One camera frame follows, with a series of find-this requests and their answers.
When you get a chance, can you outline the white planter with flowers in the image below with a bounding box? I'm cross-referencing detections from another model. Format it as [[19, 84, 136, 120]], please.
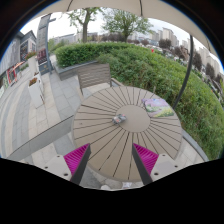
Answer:
[[28, 77, 44, 108]]

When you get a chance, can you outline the small patterned computer mouse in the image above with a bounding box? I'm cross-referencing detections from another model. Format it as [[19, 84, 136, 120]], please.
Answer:
[[112, 114, 126, 124]]

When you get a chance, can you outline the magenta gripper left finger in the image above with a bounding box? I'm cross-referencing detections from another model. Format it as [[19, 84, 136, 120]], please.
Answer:
[[64, 144, 91, 185]]

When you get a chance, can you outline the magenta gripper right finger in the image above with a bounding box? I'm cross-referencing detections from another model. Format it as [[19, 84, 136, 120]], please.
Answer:
[[132, 144, 159, 185]]

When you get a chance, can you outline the grey stone planter ledge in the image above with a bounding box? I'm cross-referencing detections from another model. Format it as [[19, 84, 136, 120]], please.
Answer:
[[53, 60, 96, 81]]

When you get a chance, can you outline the green trimmed hedge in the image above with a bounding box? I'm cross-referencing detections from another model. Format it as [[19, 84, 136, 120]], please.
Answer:
[[55, 43, 224, 160]]

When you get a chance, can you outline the beige patio umbrella canopy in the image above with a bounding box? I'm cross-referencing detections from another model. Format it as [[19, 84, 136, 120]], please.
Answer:
[[35, 0, 215, 53]]

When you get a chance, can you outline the tall grey sign pillar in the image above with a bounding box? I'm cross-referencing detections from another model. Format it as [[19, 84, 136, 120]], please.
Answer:
[[36, 14, 53, 75]]

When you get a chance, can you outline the far white flower planter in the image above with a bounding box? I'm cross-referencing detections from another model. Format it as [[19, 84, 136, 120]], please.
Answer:
[[25, 51, 42, 79]]

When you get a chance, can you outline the dark curved umbrella pole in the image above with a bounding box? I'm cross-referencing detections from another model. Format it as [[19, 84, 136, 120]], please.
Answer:
[[171, 34, 195, 110]]

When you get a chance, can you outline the brown slatted outdoor chair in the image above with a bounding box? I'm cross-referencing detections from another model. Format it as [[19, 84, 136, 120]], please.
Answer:
[[77, 64, 122, 91]]

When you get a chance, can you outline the round slatted outdoor table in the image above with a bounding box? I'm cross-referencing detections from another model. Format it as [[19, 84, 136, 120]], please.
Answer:
[[72, 86, 182, 182]]

